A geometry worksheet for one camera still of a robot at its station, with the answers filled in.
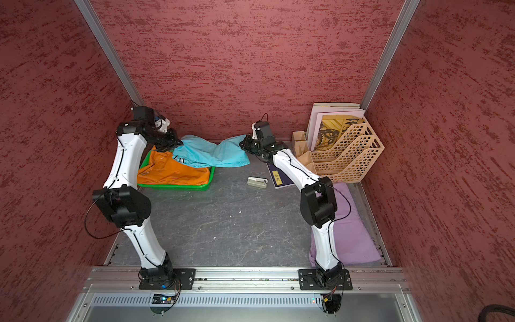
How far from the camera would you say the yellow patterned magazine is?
966 millimetres

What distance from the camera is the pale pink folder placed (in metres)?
0.96

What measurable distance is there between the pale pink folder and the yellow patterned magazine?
10 millimetres

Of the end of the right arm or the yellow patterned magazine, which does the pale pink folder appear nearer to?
the yellow patterned magazine
